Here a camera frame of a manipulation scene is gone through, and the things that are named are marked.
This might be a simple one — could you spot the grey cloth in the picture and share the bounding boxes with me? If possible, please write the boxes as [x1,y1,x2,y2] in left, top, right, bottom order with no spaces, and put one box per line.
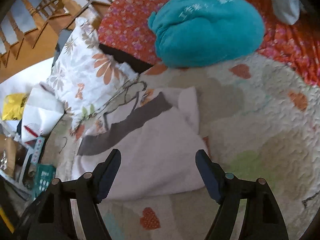
[271,0,305,25]

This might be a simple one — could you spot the yellow plastic bag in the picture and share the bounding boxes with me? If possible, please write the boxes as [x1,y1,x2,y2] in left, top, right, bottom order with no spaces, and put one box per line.
[2,93,28,121]

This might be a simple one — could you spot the white floral pillow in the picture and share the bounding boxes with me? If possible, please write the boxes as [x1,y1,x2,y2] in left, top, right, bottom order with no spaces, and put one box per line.
[47,17,138,132]

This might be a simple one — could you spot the wooden stair railing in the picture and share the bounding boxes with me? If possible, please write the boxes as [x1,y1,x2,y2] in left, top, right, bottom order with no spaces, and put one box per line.
[1,0,114,81]

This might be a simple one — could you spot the white plastic bag red handles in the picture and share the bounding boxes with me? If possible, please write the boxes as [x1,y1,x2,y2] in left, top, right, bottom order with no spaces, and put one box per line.
[21,82,65,143]

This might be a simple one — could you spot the pale pink embroidered garment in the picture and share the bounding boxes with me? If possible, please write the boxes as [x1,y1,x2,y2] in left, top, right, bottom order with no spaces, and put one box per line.
[72,87,206,200]

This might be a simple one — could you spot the teal plush towel bundle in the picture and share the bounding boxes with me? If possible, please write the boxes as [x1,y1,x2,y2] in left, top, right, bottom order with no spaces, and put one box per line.
[148,0,265,68]

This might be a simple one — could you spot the red floral blanket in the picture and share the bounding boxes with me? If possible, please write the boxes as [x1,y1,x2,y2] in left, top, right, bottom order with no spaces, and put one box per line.
[98,0,319,85]

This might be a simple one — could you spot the teal cardboard box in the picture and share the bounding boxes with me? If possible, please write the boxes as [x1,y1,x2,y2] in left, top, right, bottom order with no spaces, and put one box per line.
[33,164,56,200]

